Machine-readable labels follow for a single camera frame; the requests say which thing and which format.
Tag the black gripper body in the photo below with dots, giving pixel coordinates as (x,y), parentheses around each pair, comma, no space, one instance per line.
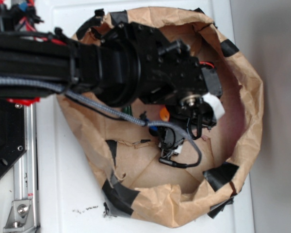
(174,78)

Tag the yellow rubber duck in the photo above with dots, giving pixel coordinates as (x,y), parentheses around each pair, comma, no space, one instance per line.
(164,114)

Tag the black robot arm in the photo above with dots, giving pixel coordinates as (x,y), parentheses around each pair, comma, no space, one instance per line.
(133,62)

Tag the orange toy carrot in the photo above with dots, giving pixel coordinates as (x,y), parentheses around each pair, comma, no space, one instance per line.
(127,110)

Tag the brown paper bag tray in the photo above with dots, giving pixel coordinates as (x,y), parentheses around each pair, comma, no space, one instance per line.
(124,157)

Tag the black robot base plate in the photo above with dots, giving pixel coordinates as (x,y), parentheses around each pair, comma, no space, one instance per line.
(12,134)

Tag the aluminium extrusion rail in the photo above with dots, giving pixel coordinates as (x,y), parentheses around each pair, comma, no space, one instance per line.
(26,169)

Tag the metal corner bracket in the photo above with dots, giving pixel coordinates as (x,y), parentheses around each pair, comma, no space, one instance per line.
(21,218)

